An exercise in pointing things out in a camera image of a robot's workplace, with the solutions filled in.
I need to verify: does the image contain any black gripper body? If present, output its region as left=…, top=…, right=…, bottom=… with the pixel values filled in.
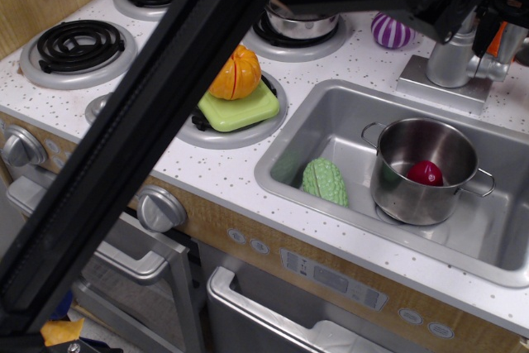
left=472, top=0, right=528, bottom=57

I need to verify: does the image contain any silver faucet with lever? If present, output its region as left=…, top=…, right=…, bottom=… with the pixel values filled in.
left=397, top=17, right=528, bottom=115

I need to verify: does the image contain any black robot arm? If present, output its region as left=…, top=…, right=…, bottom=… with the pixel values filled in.
left=1, top=0, right=482, bottom=351

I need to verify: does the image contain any purple striped toy onion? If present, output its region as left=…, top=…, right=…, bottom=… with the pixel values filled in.
left=370, top=12, right=416, bottom=50

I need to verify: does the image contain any steel pot in sink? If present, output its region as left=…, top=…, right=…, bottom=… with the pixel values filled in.
left=361, top=117, right=496, bottom=227

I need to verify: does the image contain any red toy fruit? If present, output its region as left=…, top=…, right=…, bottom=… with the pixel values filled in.
left=407, top=160, right=443, bottom=187

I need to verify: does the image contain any small steel pot with lid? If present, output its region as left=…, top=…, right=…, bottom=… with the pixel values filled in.
left=264, top=2, right=339, bottom=40

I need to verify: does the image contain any silver sink basin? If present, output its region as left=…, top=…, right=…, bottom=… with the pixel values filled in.
left=255, top=80, right=528, bottom=288

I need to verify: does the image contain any rear right black burner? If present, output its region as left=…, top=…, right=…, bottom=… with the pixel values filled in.
left=242, top=12, right=347, bottom=63

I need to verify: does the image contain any green toy bitter gourd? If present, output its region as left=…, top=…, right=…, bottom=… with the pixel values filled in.
left=302, top=158, right=349, bottom=208

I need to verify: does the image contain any orange toy pumpkin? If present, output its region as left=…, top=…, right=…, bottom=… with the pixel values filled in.
left=208, top=45, right=261, bottom=101

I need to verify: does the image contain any light green square plate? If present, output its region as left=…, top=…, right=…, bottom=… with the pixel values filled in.
left=198, top=80, right=280, bottom=132

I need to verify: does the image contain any front right black burner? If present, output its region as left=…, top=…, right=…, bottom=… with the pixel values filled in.
left=177, top=73, right=288, bottom=150

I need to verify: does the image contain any silver dishwasher door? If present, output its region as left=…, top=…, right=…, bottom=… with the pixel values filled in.
left=207, top=266, right=387, bottom=352

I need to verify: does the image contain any right silver oven knob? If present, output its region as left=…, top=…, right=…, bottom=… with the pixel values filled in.
left=136, top=185, right=188, bottom=233

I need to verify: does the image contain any silver oven knob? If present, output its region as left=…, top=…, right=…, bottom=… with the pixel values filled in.
left=2, top=125, right=48, bottom=167
left=136, top=185, right=188, bottom=233

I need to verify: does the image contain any silver stovetop knob front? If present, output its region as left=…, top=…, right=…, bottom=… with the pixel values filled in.
left=84, top=92, right=113, bottom=125

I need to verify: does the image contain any front left black burner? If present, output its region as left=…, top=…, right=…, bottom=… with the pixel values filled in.
left=19, top=20, right=138, bottom=90

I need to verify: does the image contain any left silver oven knob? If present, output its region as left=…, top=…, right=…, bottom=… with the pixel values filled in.
left=2, top=125, right=48, bottom=167

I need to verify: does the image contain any orange yellow tape piece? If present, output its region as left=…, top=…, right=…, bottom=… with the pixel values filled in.
left=41, top=318, right=84, bottom=346

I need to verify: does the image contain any silver oven door handle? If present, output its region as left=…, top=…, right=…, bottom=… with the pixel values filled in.
left=7, top=176, right=188, bottom=284

